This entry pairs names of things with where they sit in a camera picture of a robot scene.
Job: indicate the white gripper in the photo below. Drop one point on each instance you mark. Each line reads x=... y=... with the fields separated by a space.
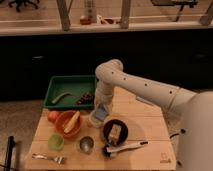
x=104 y=94

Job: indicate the orange bowl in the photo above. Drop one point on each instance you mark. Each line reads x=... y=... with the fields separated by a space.
x=62 y=121

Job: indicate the brown grape bunch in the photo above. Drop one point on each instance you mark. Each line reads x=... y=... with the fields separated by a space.
x=85 y=99

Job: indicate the yellow banana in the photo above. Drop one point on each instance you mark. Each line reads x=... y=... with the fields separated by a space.
x=71 y=124

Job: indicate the red white bottle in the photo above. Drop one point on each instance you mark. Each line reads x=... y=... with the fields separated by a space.
x=90 y=14

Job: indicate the grey folded cloth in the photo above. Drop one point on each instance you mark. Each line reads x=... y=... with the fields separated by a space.
x=144 y=101

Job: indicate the small metal cup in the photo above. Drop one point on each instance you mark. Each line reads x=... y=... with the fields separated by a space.
x=86 y=144

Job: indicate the blue sponge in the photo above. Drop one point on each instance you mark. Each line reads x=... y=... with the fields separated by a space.
x=102 y=114

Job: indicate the white paper cup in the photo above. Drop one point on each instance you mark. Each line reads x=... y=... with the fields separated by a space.
x=95 y=120

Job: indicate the green plastic cup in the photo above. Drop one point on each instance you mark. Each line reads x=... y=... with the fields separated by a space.
x=56 y=142

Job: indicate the white dish brush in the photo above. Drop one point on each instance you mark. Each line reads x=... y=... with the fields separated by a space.
x=110 y=151

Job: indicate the silver fork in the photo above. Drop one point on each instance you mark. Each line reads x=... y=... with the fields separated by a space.
x=57 y=159

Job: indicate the green plastic tray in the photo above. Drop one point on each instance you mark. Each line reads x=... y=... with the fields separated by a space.
x=77 y=85

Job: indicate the office chair base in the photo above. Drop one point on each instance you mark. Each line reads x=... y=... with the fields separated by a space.
x=19 y=3

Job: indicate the black pole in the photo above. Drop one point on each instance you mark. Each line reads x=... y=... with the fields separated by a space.
x=9 y=151

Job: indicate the green bean pod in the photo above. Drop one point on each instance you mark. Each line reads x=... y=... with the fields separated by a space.
x=59 y=97

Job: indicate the black table frame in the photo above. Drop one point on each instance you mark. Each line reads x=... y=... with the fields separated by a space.
x=180 y=3

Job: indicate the tan bread slice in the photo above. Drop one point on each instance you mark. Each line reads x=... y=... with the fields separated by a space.
x=114 y=133

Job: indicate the dark brown plate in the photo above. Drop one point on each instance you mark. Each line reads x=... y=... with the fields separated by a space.
x=123 y=135

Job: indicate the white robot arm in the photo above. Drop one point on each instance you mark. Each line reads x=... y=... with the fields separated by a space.
x=195 y=147

